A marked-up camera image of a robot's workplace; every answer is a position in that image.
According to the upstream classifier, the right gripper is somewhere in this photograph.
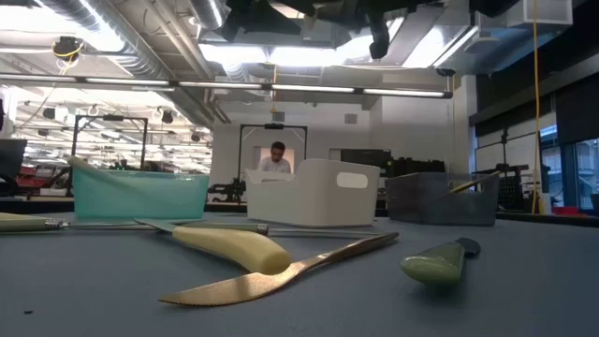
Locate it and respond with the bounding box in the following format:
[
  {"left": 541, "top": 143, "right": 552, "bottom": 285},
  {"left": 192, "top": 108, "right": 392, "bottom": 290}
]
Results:
[{"left": 218, "top": 0, "right": 422, "bottom": 61}]

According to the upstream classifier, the gold knife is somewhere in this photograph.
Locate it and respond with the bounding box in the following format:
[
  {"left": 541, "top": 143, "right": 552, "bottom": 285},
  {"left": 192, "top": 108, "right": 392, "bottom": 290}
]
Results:
[
  {"left": 447, "top": 169, "right": 503, "bottom": 195},
  {"left": 157, "top": 231, "right": 401, "bottom": 308}
]

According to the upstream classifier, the green handled knife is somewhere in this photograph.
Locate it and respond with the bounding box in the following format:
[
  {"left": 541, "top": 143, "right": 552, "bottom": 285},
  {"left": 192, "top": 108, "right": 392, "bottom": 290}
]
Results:
[
  {"left": 399, "top": 237, "right": 482, "bottom": 286},
  {"left": 0, "top": 217, "right": 158, "bottom": 234},
  {"left": 184, "top": 222, "right": 387, "bottom": 239}
]

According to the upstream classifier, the long ceiling light fixture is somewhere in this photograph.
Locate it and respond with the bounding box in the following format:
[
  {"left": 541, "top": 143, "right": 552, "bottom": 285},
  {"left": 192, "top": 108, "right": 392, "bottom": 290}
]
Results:
[{"left": 0, "top": 72, "right": 454, "bottom": 100}]

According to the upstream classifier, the black equipment rack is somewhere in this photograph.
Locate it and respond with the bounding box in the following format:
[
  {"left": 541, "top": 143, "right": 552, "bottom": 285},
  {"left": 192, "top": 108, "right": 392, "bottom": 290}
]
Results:
[{"left": 386, "top": 157, "right": 446, "bottom": 179}]

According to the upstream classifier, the person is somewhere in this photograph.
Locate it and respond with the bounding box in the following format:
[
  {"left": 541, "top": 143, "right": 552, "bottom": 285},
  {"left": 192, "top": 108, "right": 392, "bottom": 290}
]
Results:
[{"left": 256, "top": 140, "right": 294, "bottom": 174}]

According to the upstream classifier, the black tripod stand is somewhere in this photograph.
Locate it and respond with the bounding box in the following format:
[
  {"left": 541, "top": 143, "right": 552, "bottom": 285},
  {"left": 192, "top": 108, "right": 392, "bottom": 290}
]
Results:
[{"left": 472, "top": 125, "right": 530, "bottom": 212}]

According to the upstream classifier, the gray plastic bin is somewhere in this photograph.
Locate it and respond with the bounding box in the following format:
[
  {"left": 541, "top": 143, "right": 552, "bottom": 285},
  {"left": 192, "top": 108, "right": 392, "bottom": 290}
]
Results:
[{"left": 384, "top": 170, "right": 501, "bottom": 227}]

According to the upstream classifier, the white plastic bin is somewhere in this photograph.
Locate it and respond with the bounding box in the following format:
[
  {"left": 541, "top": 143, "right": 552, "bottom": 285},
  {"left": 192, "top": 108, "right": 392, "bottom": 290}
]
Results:
[{"left": 244, "top": 157, "right": 382, "bottom": 229}]

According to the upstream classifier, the white ceiling vent box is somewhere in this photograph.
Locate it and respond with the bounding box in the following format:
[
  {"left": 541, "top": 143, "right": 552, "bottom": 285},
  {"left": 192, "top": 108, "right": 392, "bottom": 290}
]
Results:
[{"left": 507, "top": 0, "right": 575, "bottom": 27}]

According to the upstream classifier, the glass window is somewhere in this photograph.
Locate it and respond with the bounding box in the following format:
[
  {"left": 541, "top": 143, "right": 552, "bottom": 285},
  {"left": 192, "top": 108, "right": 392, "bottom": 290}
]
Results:
[{"left": 540, "top": 124, "right": 599, "bottom": 212}]

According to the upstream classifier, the teal plastic bin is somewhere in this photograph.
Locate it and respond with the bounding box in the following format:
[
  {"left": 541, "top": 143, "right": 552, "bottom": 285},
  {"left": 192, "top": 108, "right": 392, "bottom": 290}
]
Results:
[{"left": 71, "top": 167, "right": 211, "bottom": 220}]

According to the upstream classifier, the dark monitor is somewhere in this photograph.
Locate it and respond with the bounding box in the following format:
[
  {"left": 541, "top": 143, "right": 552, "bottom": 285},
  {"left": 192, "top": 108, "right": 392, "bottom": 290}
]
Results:
[{"left": 0, "top": 139, "right": 28, "bottom": 182}]

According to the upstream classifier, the black wall screen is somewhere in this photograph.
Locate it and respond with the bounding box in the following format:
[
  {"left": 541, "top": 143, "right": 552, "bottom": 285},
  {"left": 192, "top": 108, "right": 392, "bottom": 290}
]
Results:
[{"left": 340, "top": 148, "right": 392, "bottom": 170}]

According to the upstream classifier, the black rig frame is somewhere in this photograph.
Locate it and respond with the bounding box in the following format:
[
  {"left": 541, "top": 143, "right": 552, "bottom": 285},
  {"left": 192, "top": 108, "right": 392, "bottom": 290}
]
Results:
[
  {"left": 237, "top": 122, "right": 309, "bottom": 186},
  {"left": 69, "top": 114, "right": 150, "bottom": 172}
]

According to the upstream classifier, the yellow cable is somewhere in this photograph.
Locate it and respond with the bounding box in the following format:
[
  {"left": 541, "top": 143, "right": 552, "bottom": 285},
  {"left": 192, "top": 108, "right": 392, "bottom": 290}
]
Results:
[{"left": 530, "top": 0, "right": 542, "bottom": 215}]

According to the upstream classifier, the yellow ceiling cable reel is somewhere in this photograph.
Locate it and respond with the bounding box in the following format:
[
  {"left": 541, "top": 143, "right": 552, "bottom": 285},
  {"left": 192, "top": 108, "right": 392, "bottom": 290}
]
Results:
[{"left": 51, "top": 36, "right": 86, "bottom": 63}]

